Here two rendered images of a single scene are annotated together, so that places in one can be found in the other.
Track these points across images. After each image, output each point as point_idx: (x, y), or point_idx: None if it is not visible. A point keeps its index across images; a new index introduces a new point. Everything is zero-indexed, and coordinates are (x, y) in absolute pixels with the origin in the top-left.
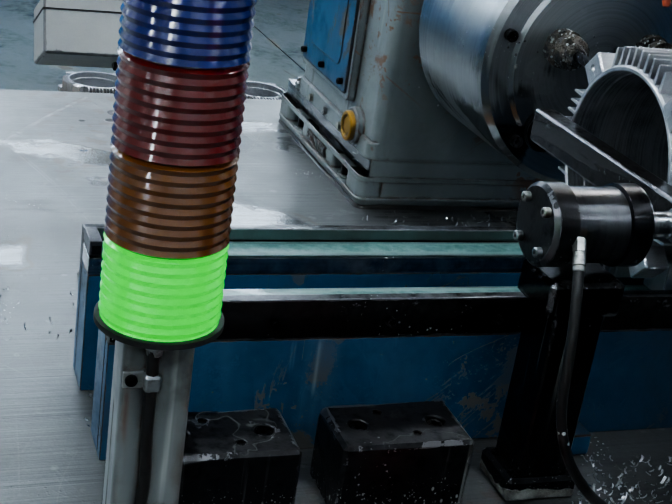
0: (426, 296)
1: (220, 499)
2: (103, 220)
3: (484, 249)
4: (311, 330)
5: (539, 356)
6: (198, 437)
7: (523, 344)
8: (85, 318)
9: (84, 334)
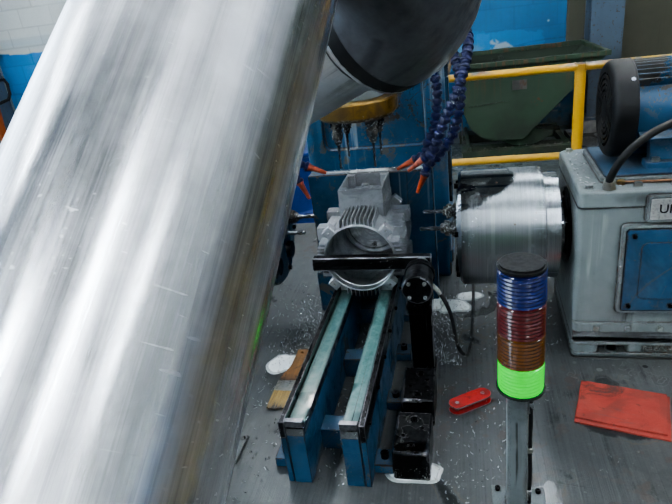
0: (383, 340)
1: (431, 450)
2: None
3: (338, 316)
4: (379, 380)
5: (426, 329)
6: (415, 439)
7: (414, 330)
8: (307, 453)
9: (308, 459)
